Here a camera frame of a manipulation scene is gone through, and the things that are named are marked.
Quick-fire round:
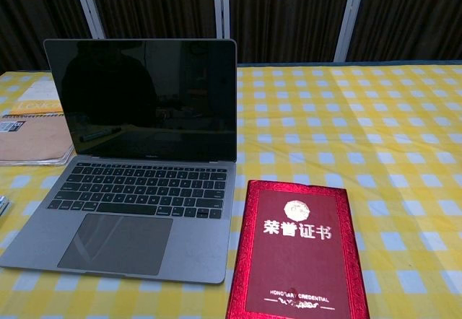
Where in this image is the red honorary certificate book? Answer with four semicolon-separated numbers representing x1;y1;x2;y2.
225;179;371;319

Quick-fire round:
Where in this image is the brown kraft spiral notebook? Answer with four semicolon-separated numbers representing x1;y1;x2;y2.
0;113;75;167

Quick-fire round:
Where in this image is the white screen frame post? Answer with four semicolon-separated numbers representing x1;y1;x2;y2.
70;0;103;40
334;0;366;62
212;0;227;40

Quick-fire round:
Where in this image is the white orange Lexicon book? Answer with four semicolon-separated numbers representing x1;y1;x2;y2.
9;76;62;117

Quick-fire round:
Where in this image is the yellow white checkered tablecloth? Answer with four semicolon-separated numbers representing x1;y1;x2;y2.
0;62;462;319

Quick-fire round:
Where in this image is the grey laptop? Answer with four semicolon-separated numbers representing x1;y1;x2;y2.
0;38;238;295

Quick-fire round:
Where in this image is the clear plastic water bottle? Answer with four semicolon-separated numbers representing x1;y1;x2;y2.
0;195;13;221

